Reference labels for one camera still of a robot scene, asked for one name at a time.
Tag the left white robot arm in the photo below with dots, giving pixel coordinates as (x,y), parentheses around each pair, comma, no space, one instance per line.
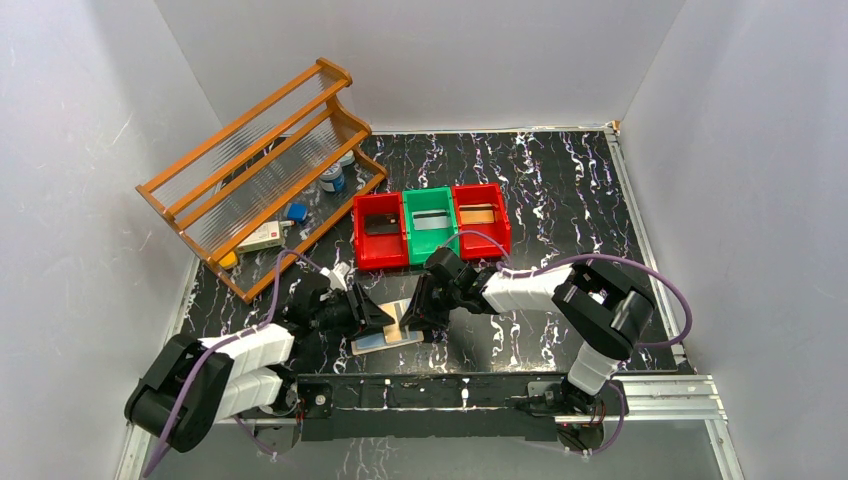
(194,383)

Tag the small blue cube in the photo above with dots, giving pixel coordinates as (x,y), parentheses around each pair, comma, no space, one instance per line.
(296,212)

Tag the beige leather card holder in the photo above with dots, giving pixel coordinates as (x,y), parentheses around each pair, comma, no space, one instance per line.
(376,342)

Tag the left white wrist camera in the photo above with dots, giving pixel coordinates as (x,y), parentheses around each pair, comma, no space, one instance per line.
(337,275)

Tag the silver card in bin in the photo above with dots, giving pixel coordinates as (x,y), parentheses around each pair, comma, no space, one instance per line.
(431,220)

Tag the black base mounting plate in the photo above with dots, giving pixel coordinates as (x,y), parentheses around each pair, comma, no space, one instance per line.
(325,407)

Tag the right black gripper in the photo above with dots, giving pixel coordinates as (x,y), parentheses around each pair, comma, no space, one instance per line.
(420,311)

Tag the orange wooden shelf rack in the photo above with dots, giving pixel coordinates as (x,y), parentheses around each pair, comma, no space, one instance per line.
(272,155)

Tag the right red plastic bin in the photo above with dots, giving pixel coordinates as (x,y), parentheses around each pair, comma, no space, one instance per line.
(483,240)

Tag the blue white round jar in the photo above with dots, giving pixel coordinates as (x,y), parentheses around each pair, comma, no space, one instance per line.
(332,180)

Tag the red plastic bin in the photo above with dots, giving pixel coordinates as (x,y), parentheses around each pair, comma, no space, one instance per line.
(380,240)
(483,240)

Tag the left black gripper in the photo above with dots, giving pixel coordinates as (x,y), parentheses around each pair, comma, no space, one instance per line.
(357,307)

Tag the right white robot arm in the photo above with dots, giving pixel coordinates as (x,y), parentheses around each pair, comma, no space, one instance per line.
(606,308)

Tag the black card in bin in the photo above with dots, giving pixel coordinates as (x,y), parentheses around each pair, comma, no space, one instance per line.
(382,224)

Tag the left red plastic bin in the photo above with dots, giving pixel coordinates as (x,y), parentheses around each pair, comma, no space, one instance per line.
(380,240)

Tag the gold card in bin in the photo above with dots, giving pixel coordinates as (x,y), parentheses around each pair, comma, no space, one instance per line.
(475,214)

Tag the gold card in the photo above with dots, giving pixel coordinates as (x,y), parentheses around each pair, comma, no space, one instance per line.
(394,333)
(475,214)

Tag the small yellow object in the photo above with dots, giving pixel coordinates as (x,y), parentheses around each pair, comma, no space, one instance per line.
(229,261)

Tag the green plastic bin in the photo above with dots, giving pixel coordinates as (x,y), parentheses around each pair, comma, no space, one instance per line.
(421,244)

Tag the small white red box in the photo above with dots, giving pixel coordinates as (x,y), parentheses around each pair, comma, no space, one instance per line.
(268,235)

